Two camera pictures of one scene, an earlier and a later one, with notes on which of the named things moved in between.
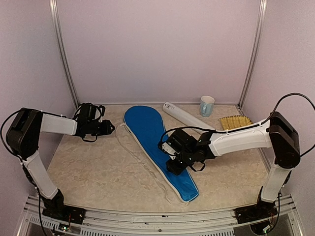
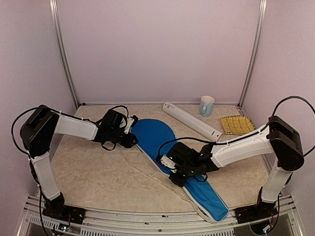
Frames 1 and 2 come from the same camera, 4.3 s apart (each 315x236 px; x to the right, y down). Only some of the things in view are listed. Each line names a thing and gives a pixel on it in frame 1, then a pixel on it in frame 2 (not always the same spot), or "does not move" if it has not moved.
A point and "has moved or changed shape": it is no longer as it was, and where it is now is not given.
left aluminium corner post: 54,17 does not move
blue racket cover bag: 147,129 has moved or changed shape
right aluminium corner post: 250,67 does not move
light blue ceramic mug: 206,103 does not move
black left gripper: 107,128 -> 128,143
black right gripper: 174,169 -> 179,182
